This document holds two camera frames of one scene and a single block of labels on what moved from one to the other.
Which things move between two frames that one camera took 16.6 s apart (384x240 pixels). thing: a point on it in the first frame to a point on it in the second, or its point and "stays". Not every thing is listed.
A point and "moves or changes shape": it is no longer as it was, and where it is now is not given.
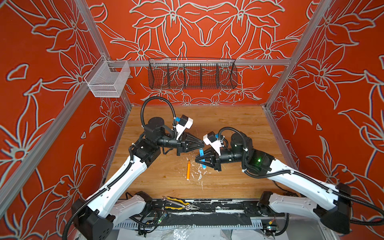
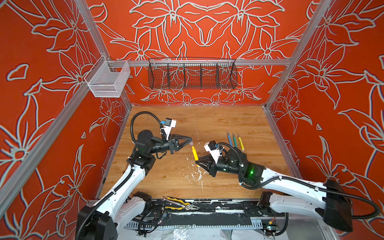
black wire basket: x=192 y=73 stays
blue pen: x=201 y=154 to x=228 y=133
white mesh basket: x=106 y=78 stays
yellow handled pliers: x=186 y=206 stays
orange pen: x=188 y=170 moves or changes shape
